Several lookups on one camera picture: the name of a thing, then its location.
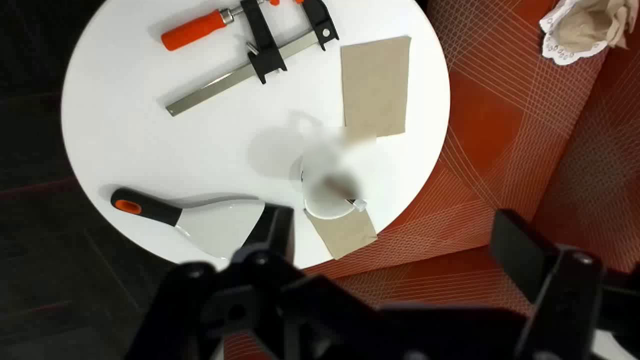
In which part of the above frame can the orange patterned sofa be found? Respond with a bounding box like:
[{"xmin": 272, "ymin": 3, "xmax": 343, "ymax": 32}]
[{"xmin": 302, "ymin": 0, "xmax": 640, "ymax": 360}]

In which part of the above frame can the white ceramic mug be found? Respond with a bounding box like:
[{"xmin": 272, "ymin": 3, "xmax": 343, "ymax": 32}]
[{"xmin": 291, "ymin": 135, "xmax": 371, "ymax": 222}]

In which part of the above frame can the brown marker white cap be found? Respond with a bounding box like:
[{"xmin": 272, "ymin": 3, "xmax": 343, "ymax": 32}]
[{"xmin": 322, "ymin": 174, "xmax": 371, "ymax": 215}]

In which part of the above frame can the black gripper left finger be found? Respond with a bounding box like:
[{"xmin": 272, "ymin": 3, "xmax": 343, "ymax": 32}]
[{"xmin": 126, "ymin": 204, "xmax": 382, "ymax": 360}]

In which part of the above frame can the orange handled bar clamp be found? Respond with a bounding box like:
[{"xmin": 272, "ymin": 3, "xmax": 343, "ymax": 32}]
[{"xmin": 158, "ymin": 0, "xmax": 340, "ymax": 118}]

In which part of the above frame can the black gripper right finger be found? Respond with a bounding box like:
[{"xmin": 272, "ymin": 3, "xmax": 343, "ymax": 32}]
[{"xmin": 491, "ymin": 208, "xmax": 640, "ymax": 360}]

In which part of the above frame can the crumpled white cloth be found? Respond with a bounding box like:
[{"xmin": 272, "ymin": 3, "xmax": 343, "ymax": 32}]
[{"xmin": 538, "ymin": 0, "xmax": 640, "ymax": 69}]

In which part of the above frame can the beige paper sheet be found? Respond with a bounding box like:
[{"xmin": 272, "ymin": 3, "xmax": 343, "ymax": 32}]
[
  {"xmin": 339, "ymin": 35, "xmax": 413, "ymax": 147},
  {"xmin": 307, "ymin": 198, "xmax": 381, "ymax": 262}
]

